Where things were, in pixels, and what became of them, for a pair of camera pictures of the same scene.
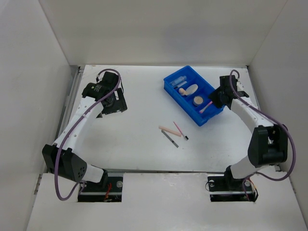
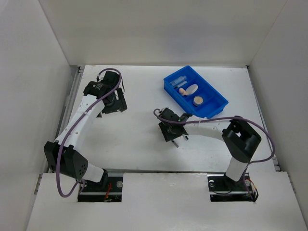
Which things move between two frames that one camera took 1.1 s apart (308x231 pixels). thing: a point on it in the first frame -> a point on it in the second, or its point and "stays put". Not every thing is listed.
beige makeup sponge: x=182 y=91 stays put
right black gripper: x=212 y=96 -> x=167 y=136
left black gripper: x=119 y=106 stays put
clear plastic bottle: x=179 y=80 stays put
